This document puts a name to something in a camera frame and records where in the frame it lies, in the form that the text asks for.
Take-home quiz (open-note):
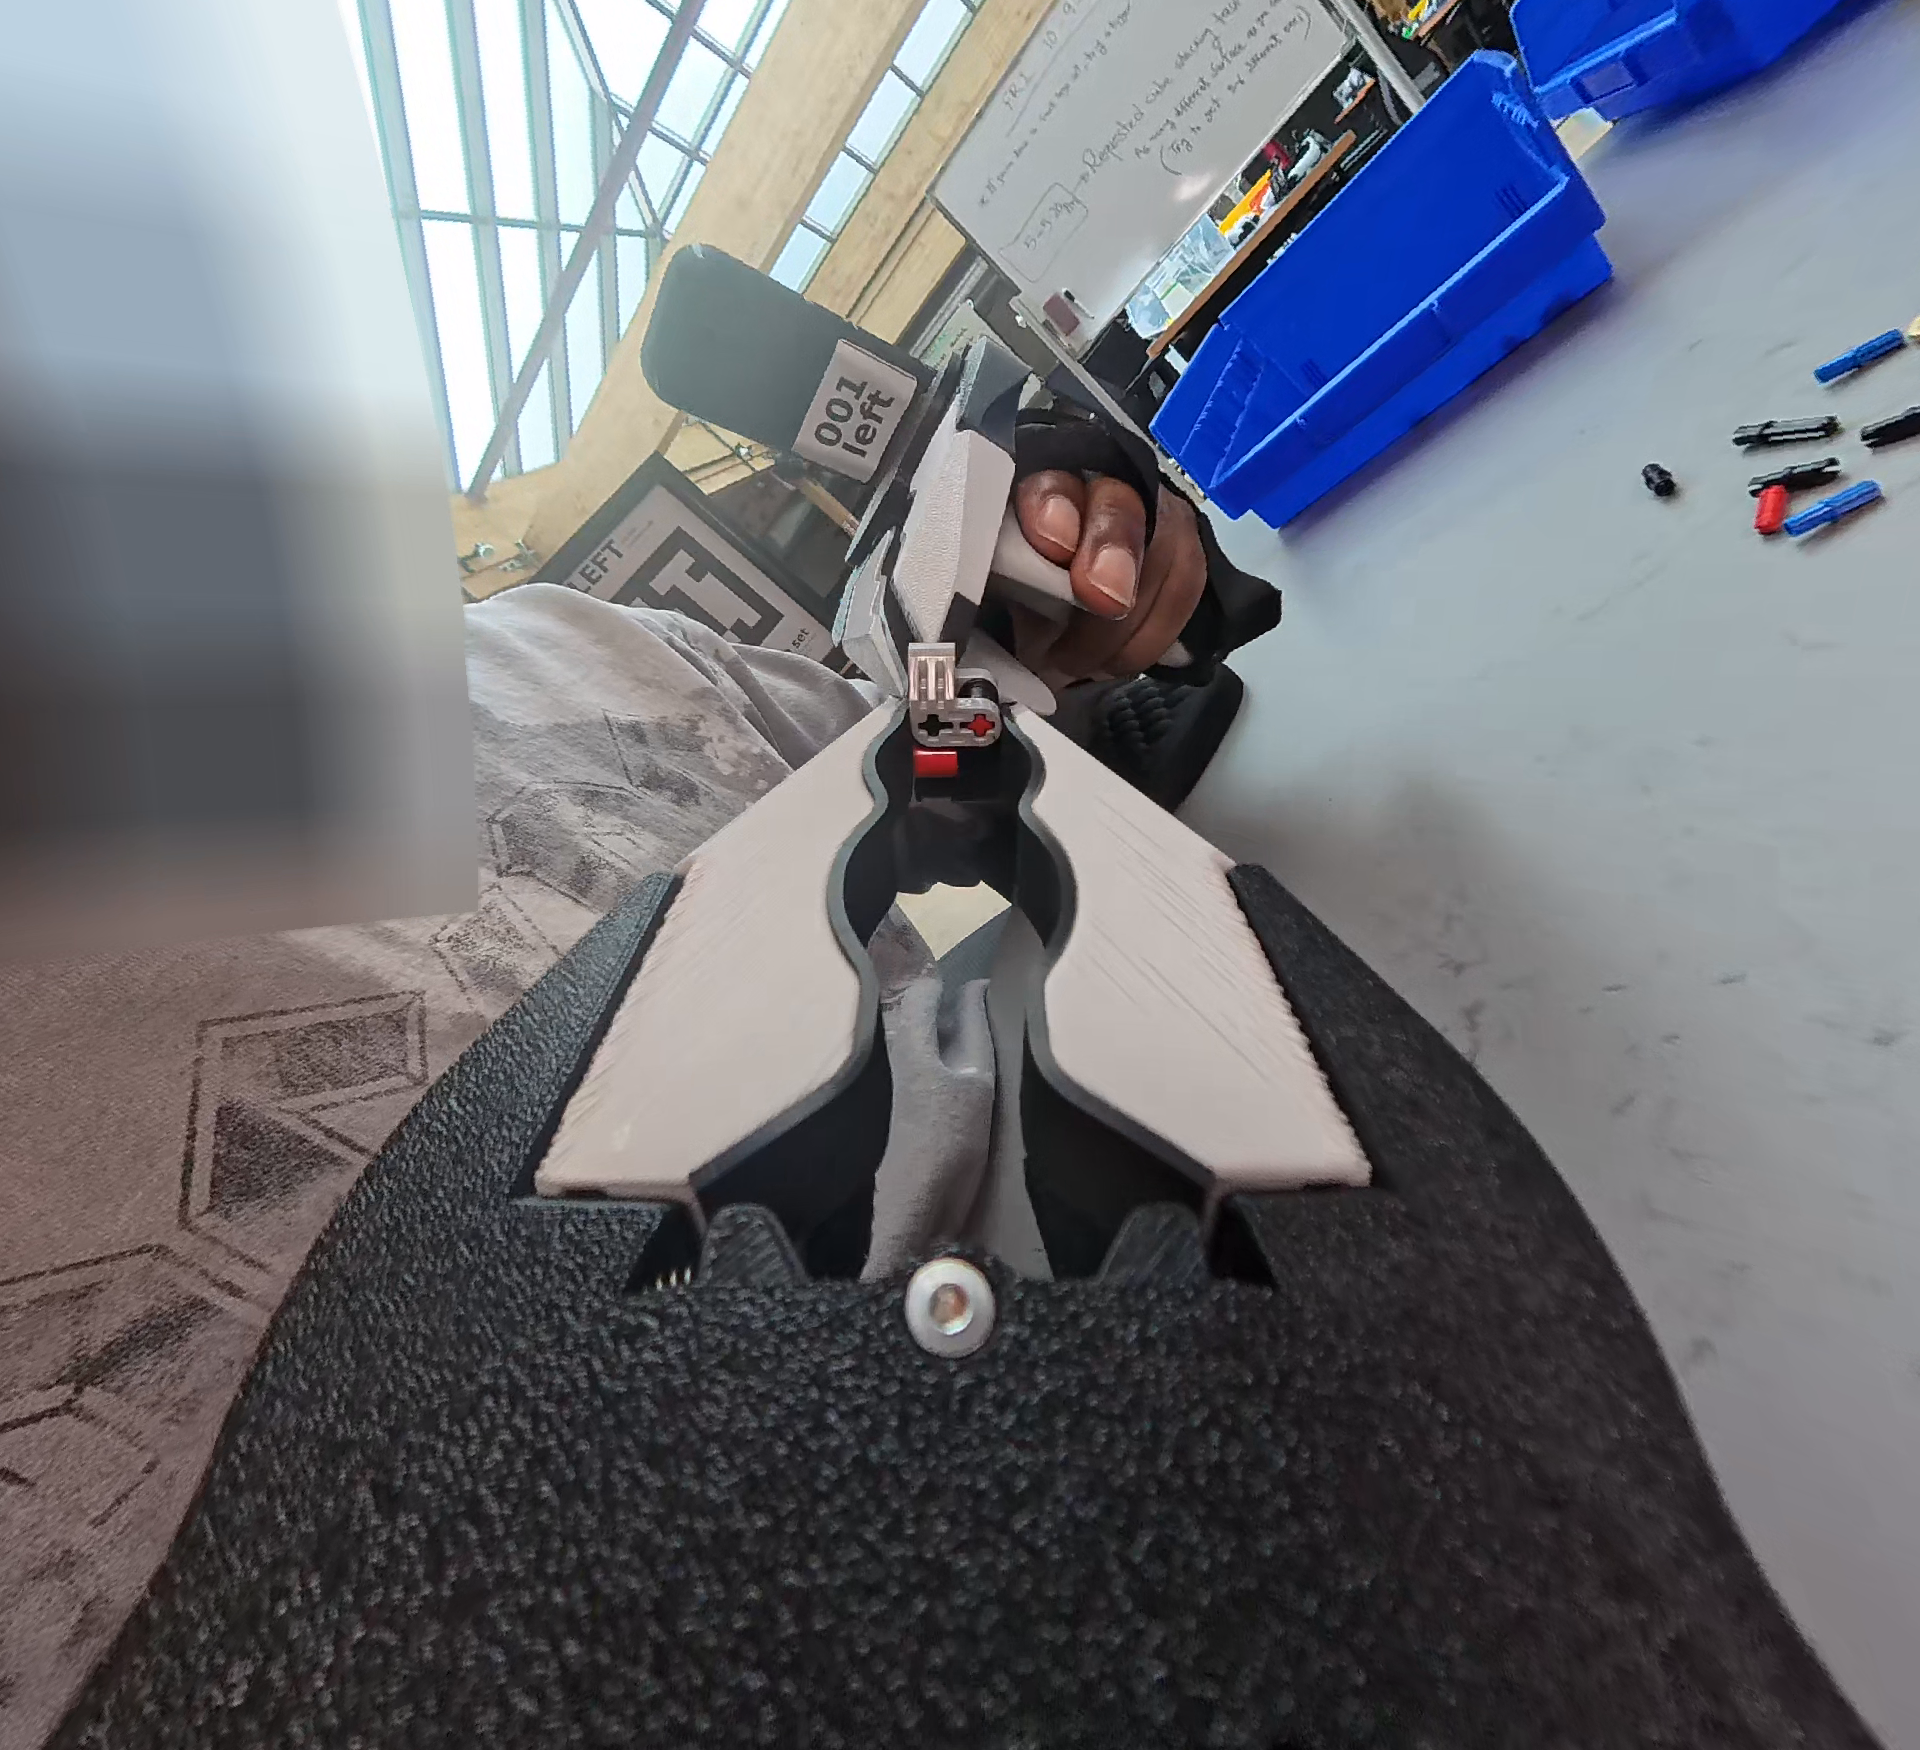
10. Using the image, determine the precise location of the white printed tag board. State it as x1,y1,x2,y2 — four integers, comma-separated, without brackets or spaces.
558,452,834,654

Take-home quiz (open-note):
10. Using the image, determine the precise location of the pile of small connector pins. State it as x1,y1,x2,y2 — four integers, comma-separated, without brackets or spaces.
1641,317,1920,540

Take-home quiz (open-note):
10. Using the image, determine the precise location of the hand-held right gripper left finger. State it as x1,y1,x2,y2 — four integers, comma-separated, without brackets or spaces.
534,704,901,1198

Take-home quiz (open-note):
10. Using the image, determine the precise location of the small grey toy brick assembly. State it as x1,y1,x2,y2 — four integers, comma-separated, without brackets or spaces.
888,642,1025,894

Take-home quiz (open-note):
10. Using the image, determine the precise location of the wooden top table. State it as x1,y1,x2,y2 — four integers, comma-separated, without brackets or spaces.
1141,120,1366,357

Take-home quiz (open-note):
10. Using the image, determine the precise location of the whiteboard on stand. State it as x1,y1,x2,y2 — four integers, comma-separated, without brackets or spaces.
931,0,1359,332

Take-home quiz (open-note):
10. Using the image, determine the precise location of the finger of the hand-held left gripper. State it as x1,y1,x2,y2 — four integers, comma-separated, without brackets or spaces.
834,533,922,689
895,437,1014,654

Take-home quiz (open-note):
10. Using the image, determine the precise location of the person's left hand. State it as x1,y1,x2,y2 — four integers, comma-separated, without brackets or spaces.
1008,458,1209,679

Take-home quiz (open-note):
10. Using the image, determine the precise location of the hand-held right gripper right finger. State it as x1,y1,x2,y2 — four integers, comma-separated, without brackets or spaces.
1017,705,1373,1198

